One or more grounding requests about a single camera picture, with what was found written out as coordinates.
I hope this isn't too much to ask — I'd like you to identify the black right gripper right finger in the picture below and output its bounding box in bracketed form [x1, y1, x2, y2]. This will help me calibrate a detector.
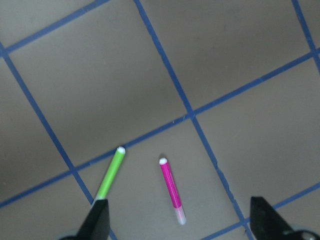
[250, 196, 295, 240]

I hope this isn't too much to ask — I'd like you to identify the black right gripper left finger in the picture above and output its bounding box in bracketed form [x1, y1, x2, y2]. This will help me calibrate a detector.
[76, 199, 110, 240]

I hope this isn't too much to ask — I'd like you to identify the pink marker pen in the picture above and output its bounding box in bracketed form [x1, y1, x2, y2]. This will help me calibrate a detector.
[159, 157, 187, 225]

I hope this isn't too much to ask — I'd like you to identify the green marker pen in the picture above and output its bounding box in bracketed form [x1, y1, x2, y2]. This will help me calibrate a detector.
[92, 146, 126, 205]

